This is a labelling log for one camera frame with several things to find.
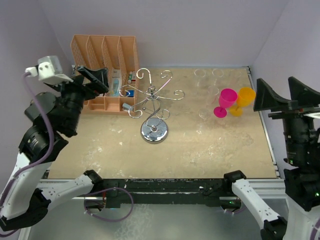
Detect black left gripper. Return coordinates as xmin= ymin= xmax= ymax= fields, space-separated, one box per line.
xmin=49 ymin=65 xmax=109 ymax=133

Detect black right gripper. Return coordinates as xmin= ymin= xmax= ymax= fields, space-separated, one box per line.
xmin=253 ymin=74 xmax=320 ymax=164

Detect orange plastic wine glass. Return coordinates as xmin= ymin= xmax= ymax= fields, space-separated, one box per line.
xmin=229 ymin=87 xmax=256 ymax=117

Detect pink plastic wine glass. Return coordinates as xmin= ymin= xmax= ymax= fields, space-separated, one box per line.
xmin=213 ymin=88 xmax=238 ymax=118

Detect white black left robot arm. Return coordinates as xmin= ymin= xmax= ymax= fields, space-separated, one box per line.
xmin=0 ymin=66 xmax=109 ymax=237

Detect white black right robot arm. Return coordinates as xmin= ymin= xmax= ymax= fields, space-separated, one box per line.
xmin=222 ymin=76 xmax=320 ymax=240

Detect orange perforated desk organizer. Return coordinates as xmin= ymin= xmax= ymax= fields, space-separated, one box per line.
xmin=70 ymin=34 xmax=140 ymax=116

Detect white glue stick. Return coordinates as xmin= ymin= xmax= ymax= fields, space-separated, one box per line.
xmin=127 ymin=71 xmax=133 ymax=84

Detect blue stapler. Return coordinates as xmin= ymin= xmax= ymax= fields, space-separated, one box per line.
xmin=122 ymin=103 xmax=132 ymax=111

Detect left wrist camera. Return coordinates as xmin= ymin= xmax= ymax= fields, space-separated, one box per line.
xmin=24 ymin=55 xmax=74 ymax=86

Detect chrome wire wine glass rack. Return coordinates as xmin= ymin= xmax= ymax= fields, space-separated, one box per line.
xmin=119 ymin=68 xmax=185 ymax=144

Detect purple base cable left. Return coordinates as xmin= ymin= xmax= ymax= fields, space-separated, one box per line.
xmin=83 ymin=186 xmax=135 ymax=222

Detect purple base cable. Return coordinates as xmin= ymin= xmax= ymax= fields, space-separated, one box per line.
xmin=223 ymin=197 xmax=251 ymax=216
xmin=83 ymin=186 xmax=135 ymax=222

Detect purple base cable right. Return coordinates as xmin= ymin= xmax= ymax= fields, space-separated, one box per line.
xmin=223 ymin=197 xmax=251 ymax=216

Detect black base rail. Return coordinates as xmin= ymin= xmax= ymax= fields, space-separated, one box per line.
xmin=74 ymin=177 xmax=243 ymax=208

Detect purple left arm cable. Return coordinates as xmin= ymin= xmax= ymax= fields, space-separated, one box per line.
xmin=0 ymin=71 xmax=55 ymax=237

